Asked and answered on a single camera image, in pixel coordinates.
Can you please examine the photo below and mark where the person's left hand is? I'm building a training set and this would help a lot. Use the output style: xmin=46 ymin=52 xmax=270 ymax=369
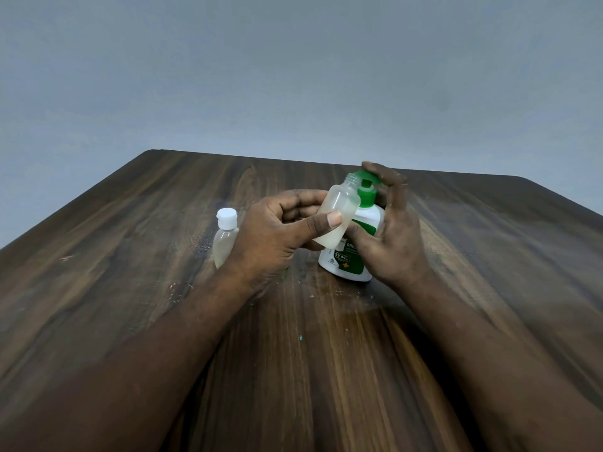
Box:
xmin=218 ymin=189 xmax=344 ymax=298

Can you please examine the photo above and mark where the person's right hand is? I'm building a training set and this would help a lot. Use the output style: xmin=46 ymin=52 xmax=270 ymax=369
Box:
xmin=345 ymin=161 xmax=433 ymax=293

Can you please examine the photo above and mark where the small clear bottle white cap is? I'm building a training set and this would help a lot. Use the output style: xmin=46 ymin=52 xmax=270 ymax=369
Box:
xmin=212 ymin=207 xmax=240 ymax=271

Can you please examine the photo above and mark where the white hand sanitizer pump bottle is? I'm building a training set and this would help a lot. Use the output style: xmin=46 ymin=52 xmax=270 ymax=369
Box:
xmin=318 ymin=170 xmax=387 ymax=283

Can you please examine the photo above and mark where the small clear bottle green-capped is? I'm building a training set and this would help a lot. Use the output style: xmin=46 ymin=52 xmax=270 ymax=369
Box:
xmin=312 ymin=172 xmax=362 ymax=249

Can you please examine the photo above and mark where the person's right forearm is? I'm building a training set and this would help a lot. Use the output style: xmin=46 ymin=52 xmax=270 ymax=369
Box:
xmin=400 ymin=270 xmax=603 ymax=452

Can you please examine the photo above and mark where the person's left forearm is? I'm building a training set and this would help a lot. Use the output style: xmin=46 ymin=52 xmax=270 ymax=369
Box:
xmin=0 ymin=270 xmax=264 ymax=452

